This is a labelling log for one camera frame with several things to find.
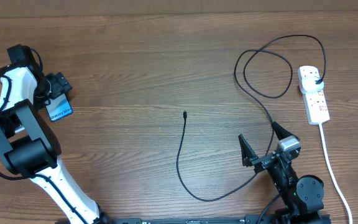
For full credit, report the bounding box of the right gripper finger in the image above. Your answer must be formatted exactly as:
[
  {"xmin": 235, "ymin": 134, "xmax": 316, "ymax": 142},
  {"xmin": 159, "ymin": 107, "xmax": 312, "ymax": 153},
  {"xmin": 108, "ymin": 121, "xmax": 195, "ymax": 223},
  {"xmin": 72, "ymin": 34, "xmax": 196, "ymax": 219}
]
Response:
[
  {"xmin": 271, "ymin": 121, "xmax": 299, "ymax": 140},
  {"xmin": 238, "ymin": 134, "xmax": 258, "ymax": 167}
]

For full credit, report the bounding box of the Samsung Galaxy smartphone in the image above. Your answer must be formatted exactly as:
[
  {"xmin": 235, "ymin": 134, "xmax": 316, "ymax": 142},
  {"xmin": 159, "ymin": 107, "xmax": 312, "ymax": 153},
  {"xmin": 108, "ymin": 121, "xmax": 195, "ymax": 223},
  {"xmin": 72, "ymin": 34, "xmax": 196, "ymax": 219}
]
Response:
[{"xmin": 46, "ymin": 94, "xmax": 73, "ymax": 122}]

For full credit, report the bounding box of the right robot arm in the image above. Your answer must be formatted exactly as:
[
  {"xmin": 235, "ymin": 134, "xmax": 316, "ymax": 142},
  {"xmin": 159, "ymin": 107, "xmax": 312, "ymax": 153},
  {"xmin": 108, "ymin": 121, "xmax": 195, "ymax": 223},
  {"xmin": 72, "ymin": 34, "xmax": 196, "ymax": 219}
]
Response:
[{"xmin": 238, "ymin": 122, "xmax": 331, "ymax": 223}]

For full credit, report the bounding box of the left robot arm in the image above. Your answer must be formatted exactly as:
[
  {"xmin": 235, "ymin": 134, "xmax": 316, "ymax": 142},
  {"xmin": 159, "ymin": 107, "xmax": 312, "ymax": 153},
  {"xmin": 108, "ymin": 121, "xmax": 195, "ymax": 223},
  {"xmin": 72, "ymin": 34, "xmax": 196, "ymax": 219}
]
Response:
[{"xmin": 0, "ymin": 44, "xmax": 111, "ymax": 223}]

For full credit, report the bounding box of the white charger plug adapter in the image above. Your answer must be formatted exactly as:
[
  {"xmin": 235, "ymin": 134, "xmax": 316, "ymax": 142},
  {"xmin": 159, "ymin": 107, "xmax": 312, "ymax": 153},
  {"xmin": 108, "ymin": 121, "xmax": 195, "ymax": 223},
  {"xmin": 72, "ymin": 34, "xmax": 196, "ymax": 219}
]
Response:
[{"xmin": 300, "ymin": 76, "xmax": 324, "ymax": 94}]

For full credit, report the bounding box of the white power strip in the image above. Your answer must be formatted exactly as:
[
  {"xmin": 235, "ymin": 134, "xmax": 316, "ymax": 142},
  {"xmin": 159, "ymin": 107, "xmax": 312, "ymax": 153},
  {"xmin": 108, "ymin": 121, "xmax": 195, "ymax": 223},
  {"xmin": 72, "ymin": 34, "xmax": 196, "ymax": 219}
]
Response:
[{"xmin": 298, "ymin": 65, "xmax": 330, "ymax": 125}]

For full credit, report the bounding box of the cardboard backdrop panel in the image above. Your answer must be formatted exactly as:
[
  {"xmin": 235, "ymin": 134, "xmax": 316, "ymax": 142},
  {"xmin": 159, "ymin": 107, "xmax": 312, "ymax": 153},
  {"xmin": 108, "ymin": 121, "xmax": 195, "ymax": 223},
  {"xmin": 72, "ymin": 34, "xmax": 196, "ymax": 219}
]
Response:
[{"xmin": 0, "ymin": 0, "xmax": 358, "ymax": 18}]

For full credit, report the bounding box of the white power strip cord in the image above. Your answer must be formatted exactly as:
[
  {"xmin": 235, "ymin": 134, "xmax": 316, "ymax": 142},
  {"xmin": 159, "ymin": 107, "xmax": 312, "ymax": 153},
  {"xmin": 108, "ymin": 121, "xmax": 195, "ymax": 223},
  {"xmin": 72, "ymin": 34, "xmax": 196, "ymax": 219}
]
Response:
[{"xmin": 318, "ymin": 123, "xmax": 354, "ymax": 224}]

